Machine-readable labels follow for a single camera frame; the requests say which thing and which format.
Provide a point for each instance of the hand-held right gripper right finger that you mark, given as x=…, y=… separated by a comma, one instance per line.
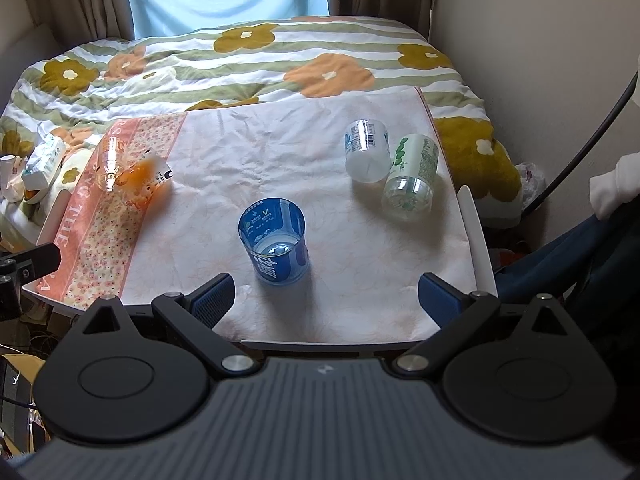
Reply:
x=439, y=296

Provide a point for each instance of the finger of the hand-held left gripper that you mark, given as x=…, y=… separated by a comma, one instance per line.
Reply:
x=37, y=257

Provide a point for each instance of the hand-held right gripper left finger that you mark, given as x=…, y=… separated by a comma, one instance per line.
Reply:
x=216, y=296

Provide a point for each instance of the blue label clear cup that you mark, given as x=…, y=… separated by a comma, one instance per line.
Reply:
x=280, y=265

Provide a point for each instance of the green label clear cup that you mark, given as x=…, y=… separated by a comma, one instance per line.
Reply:
x=412, y=170

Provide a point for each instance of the orange label clear cup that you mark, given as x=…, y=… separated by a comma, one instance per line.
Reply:
x=142, y=180

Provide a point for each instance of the white label clear cup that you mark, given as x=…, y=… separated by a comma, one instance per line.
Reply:
x=365, y=147

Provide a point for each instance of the cardboard box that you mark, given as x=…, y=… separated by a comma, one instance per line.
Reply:
x=17, y=375

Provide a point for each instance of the small white container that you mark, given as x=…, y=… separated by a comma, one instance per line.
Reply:
x=11, y=175

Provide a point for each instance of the white tissue pack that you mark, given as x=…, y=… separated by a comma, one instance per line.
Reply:
x=46, y=162

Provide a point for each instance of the person's leg in jeans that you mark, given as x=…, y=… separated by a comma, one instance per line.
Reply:
x=560, y=260

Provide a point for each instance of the clear plastic bag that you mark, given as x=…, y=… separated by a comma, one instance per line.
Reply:
x=530, y=185

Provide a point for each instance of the pink floral tablecloth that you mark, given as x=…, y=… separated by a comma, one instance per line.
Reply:
x=300, y=160

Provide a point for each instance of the white cloth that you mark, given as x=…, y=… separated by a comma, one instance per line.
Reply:
x=615, y=185

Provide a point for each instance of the flower print striped blanket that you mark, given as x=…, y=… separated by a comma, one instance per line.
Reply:
x=300, y=50

